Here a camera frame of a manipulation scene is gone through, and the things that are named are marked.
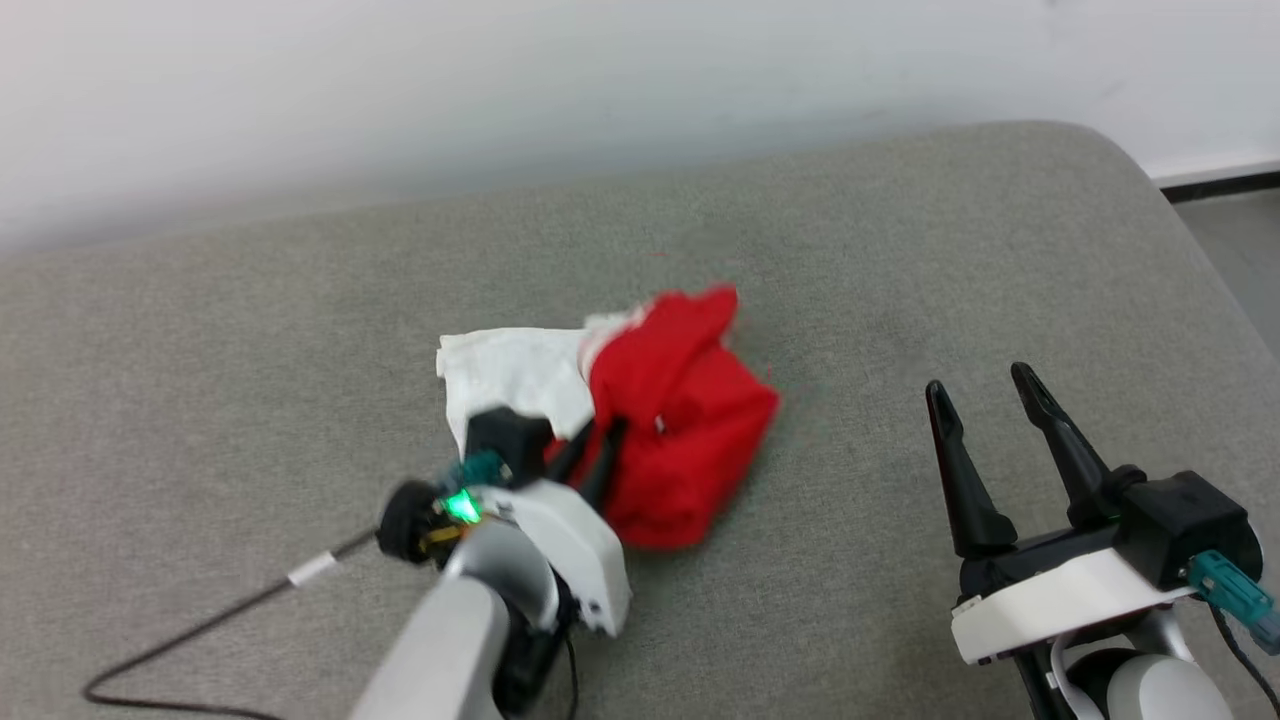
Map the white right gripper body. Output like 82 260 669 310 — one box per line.
950 522 1201 667

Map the grey fabric sofa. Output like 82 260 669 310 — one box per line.
0 120 1280 720

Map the dark wall baseboard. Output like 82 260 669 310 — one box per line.
1158 170 1280 204

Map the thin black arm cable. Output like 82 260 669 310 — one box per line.
1208 600 1280 720
84 528 383 719

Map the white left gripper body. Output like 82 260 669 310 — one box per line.
484 478 633 638

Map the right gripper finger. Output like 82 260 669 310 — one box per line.
1010 362 1123 531
924 380 1019 561

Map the teal right camera connector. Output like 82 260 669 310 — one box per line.
1188 550 1280 653

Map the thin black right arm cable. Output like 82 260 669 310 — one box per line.
1208 600 1280 720

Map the red and white garment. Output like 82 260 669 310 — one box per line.
436 284 781 551

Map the teal left camera connector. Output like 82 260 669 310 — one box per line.
438 452 513 525

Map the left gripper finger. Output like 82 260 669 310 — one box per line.
545 424 595 485
578 416 629 509

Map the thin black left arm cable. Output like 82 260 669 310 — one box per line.
84 528 383 719

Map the teal camera connector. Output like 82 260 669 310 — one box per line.
1188 550 1280 653
438 452 513 525

